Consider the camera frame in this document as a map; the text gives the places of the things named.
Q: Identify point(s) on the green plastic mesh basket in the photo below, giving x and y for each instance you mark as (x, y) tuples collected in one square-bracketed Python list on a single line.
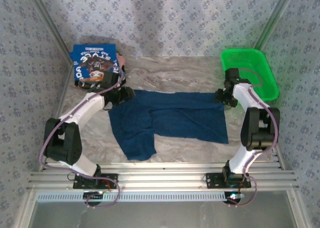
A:
[(265, 70)]

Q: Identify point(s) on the navy blue t-shirt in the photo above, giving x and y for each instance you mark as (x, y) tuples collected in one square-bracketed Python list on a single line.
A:
[(175, 115)]

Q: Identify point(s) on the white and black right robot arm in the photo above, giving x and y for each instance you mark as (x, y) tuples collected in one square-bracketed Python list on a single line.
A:
[(250, 95)]

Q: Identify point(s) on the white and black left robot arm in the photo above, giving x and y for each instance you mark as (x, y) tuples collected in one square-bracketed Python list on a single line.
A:
[(82, 108)]

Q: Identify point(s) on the folded pink t-shirt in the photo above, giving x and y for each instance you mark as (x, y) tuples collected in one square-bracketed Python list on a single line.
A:
[(121, 60)]

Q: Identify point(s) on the folded blue printed t-shirt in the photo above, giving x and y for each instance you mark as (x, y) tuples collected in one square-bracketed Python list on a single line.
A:
[(87, 60)]

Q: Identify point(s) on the small black controller board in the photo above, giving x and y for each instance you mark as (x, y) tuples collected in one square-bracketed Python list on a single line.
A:
[(93, 199), (233, 198)]

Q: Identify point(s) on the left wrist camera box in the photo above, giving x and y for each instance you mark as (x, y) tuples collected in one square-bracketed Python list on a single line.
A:
[(108, 78)]

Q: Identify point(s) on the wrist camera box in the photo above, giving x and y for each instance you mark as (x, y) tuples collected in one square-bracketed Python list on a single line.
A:
[(232, 74), (108, 78)]

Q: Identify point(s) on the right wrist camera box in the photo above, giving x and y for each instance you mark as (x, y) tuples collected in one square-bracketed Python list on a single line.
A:
[(232, 74)]

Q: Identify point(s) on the aluminium table side rail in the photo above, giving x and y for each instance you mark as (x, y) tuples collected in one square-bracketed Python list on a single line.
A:
[(61, 100), (280, 161)]

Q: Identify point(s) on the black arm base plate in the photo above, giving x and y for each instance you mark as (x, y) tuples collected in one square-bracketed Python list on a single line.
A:
[(212, 183), (80, 184)]

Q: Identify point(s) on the aluminium extrusion rail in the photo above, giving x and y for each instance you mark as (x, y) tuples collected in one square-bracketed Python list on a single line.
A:
[(162, 178)]

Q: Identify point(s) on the aluminium frame post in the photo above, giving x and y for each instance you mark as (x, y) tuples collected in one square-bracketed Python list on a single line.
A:
[(51, 28), (272, 23)]

